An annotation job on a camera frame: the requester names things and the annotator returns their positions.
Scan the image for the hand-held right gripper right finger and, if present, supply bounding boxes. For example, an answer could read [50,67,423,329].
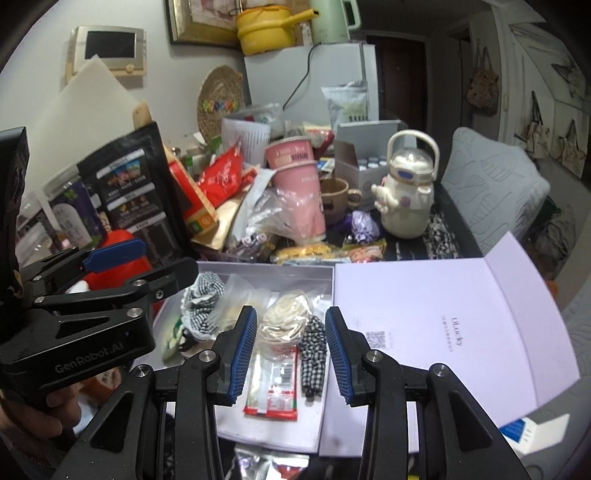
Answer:
[324,306,532,480]

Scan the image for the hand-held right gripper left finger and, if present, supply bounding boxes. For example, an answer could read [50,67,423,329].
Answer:
[51,305,258,480]

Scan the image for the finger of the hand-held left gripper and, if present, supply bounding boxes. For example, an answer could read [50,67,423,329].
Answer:
[34,257,200,320]
[20,237,148,297]

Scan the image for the gingham scrunchie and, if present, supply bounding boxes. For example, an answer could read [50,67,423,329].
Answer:
[298,316,328,400]

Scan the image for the red white snack packet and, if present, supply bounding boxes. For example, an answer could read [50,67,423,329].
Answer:
[243,344,298,422]

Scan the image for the gingham bow hair claw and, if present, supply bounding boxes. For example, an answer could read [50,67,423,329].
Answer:
[178,271,227,352]

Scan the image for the cream scrunchie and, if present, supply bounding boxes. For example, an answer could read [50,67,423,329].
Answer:
[256,288,319,358]

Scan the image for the white hinged gift box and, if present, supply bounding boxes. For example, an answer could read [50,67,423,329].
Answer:
[152,231,580,457]

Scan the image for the person's left hand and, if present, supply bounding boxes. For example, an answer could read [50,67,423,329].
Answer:
[0,387,90,463]

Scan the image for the clear zip bag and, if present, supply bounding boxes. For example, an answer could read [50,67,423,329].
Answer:
[215,274,278,333]

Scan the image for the green white small packet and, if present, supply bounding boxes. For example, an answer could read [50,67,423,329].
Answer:
[164,318,185,361]

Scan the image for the black printed bag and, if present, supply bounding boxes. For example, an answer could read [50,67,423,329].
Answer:
[76,121,197,259]

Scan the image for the tan kraft paper bag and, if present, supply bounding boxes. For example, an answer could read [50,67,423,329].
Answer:
[191,198,245,252]

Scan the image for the red box with coloured squares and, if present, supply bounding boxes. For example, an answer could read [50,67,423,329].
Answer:
[168,157,220,238]

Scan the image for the yellow snack packet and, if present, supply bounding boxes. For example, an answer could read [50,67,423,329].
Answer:
[270,242,386,266]

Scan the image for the silver packet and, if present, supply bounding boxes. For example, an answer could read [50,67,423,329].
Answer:
[233,443,310,480]

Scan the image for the red snack bag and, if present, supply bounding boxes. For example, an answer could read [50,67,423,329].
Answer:
[198,143,259,208]

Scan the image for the clear plastic bag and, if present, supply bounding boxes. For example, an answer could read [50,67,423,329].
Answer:
[247,187,324,241]

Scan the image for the white paper envelope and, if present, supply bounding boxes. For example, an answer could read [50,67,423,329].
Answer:
[233,168,278,241]

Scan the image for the purple wrapper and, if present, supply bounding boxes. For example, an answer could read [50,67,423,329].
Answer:
[344,210,382,245]

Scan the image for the white foam board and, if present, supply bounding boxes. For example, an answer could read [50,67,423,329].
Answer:
[21,54,144,185]

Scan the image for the tall pink paper cup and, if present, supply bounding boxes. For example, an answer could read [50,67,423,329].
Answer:
[272,161,328,245]

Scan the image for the black white patterned cloth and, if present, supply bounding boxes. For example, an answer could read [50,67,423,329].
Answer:
[422,215,462,259]

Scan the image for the brown mug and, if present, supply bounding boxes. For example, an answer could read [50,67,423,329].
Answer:
[320,178,364,219]

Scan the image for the printed paper sheet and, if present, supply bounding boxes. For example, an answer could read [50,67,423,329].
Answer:
[222,115,271,167]

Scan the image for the white cartoon water bottle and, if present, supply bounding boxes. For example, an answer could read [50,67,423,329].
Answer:
[370,129,441,239]

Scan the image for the pink printed paper cup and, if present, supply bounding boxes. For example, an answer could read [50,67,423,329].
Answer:
[264,136,319,169]

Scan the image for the grey white carton box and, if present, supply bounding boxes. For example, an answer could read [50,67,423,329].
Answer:
[333,121,409,213]

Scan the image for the clear plastic tub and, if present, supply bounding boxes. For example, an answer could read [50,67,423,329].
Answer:
[231,102,284,139]

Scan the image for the blue white box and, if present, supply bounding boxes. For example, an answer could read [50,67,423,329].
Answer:
[501,413,571,455]

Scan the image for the white fridge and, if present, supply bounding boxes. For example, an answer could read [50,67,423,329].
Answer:
[244,41,380,125]

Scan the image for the grey quilted cushion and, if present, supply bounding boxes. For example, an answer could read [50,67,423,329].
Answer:
[438,127,552,257]

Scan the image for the green white bag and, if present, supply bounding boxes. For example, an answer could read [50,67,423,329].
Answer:
[321,80,370,134]

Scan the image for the framed picture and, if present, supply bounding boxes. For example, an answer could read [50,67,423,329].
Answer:
[166,0,319,49]

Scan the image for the yellow pot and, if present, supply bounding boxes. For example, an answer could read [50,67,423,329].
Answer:
[236,6,321,57]

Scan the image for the dark wooden door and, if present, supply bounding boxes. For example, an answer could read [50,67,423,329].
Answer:
[367,32,428,125]

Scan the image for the green kettle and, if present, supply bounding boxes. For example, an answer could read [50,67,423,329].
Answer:
[309,0,363,44]

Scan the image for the brown hanging bag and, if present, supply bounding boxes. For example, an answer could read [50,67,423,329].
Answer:
[465,46,500,118]

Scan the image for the wall intercom panel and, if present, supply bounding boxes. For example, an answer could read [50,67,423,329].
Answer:
[65,26,147,84]

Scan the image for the black cable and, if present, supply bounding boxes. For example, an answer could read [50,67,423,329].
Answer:
[281,44,319,109]

